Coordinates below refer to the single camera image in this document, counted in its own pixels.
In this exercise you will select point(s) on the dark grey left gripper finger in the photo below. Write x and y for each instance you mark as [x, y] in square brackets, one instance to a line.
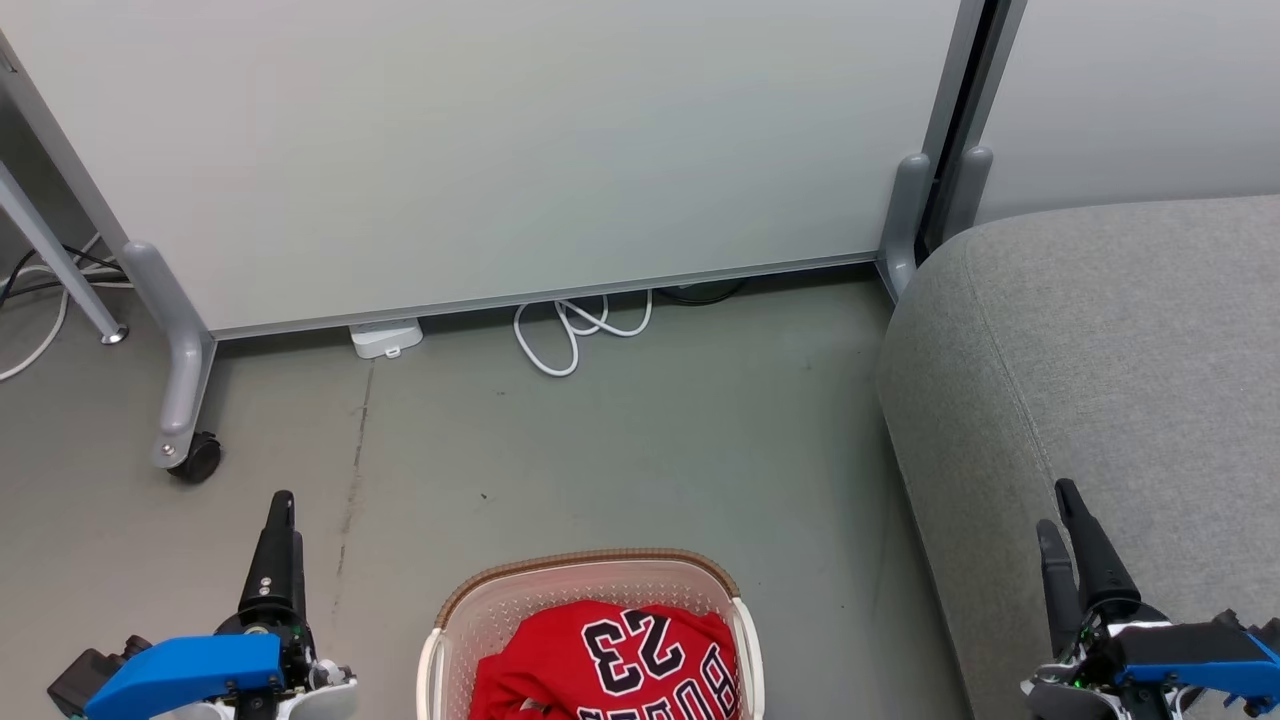
[278, 570]

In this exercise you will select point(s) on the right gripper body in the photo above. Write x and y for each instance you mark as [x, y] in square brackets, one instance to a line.
[1090, 680]

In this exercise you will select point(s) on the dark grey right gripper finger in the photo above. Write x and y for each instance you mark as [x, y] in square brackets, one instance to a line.
[1100, 575]
[1060, 600]

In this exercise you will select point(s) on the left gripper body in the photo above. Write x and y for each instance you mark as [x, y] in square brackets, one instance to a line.
[318, 690]

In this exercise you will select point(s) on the red basketball jersey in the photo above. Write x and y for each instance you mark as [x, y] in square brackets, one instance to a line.
[560, 650]

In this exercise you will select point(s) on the grey fabric sofa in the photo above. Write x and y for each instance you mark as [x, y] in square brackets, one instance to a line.
[1100, 380]

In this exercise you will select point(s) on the black caster wheel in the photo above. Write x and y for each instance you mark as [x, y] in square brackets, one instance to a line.
[197, 460]

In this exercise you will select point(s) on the grey partition foot with caster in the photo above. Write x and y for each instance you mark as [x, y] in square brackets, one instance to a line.
[180, 350]

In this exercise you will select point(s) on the white power adapter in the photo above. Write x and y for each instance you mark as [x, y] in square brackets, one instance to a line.
[385, 338]

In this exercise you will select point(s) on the beige plastic laundry basket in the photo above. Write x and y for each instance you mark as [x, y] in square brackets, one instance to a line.
[600, 580]

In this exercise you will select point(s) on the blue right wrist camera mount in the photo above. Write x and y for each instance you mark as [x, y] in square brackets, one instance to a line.
[1190, 650]

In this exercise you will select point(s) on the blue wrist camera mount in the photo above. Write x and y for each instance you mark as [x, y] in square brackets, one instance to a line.
[180, 670]
[1190, 650]

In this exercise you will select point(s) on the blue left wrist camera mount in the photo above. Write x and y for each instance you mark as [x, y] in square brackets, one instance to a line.
[180, 670]

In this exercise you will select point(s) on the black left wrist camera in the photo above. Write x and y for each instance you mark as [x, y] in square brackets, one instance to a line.
[90, 675]

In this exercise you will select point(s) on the white partition panel grey frame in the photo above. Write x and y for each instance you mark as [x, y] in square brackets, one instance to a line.
[550, 150]
[1130, 100]

